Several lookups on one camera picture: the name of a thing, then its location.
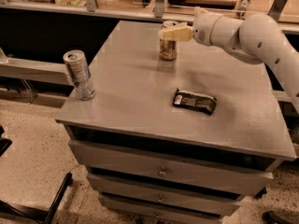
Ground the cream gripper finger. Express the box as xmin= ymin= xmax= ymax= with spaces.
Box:
xmin=158 ymin=22 xmax=194 ymax=42

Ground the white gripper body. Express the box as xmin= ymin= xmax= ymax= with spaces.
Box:
xmin=192 ymin=7 xmax=222 ymax=47

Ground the orange soda can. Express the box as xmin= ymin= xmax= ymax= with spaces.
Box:
xmin=160 ymin=21 xmax=178 ymax=61

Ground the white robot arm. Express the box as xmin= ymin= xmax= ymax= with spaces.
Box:
xmin=158 ymin=7 xmax=299 ymax=112

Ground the tall silver drink can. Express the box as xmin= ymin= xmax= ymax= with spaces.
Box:
xmin=63 ymin=49 xmax=95 ymax=100

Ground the black snack bar packet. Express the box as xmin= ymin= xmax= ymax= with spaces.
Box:
xmin=173 ymin=89 xmax=218 ymax=115

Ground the grey drawer cabinet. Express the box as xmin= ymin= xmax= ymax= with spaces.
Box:
xmin=57 ymin=21 xmax=295 ymax=224

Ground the black object bottom right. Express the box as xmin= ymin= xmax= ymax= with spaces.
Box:
xmin=262 ymin=211 xmax=291 ymax=224

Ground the black chair leg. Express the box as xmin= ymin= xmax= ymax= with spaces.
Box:
xmin=0 ymin=172 xmax=74 ymax=224

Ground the grey metal shelf rail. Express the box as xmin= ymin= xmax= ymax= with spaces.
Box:
xmin=0 ymin=58 xmax=72 ymax=85

